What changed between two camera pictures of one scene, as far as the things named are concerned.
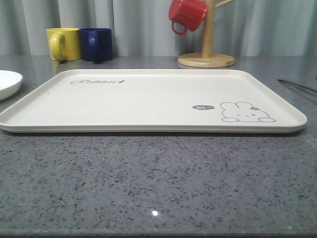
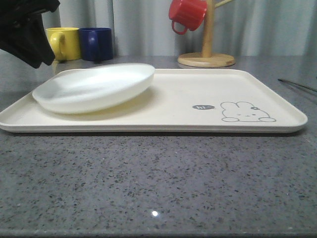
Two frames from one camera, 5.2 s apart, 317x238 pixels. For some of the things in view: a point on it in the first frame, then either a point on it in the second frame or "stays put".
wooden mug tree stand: [207, 59] stays put
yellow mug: [64, 43] stays put
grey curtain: [143, 28] stays put
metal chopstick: [299, 89] to [295, 84]
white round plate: [10, 82] to [86, 88]
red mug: [189, 13] stays put
